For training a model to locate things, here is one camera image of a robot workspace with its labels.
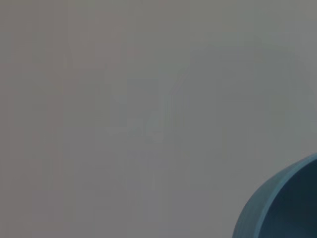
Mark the blue ceramic bowl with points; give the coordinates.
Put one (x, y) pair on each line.
(284, 203)

